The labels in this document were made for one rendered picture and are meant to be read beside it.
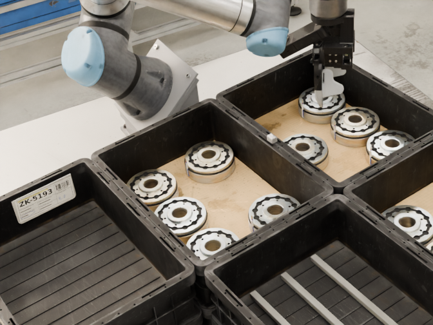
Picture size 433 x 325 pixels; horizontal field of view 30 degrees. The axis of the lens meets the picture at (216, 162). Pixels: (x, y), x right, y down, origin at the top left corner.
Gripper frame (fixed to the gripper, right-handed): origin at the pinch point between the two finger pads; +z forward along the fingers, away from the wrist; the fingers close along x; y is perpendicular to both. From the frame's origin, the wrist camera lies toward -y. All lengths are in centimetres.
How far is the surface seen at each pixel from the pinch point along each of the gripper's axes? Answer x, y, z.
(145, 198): -32.1, -30.8, 3.7
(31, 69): 119, -133, 76
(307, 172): -29.0, 0.6, -2.4
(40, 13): 127, -126, 53
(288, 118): -0.5, -6.8, 6.6
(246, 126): -17.1, -12.8, -3.4
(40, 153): -1, -69, 20
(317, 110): -1.4, -0.2, 3.4
